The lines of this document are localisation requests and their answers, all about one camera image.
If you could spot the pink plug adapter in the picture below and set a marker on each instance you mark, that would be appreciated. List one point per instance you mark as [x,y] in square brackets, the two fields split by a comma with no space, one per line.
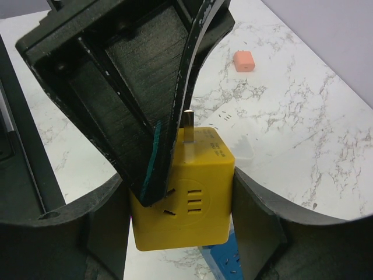
[243,61]

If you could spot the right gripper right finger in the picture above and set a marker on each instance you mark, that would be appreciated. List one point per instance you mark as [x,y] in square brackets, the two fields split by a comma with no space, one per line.
[278,239]

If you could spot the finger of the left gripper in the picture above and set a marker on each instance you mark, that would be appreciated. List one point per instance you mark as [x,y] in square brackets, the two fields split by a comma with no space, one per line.
[207,23]
[119,70]

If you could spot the yellow cube socket adapter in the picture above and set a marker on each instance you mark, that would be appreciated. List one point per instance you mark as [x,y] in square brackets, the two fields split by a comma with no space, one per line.
[197,207]

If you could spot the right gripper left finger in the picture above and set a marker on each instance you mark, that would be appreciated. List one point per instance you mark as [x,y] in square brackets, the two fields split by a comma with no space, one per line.
[85,239]

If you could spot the blue cube socket adapter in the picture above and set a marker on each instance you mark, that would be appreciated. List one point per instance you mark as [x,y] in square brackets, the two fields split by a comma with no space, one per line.
[224,259]

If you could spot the white triangular power strip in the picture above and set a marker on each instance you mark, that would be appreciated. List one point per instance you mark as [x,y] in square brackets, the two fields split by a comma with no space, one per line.
[233,133]

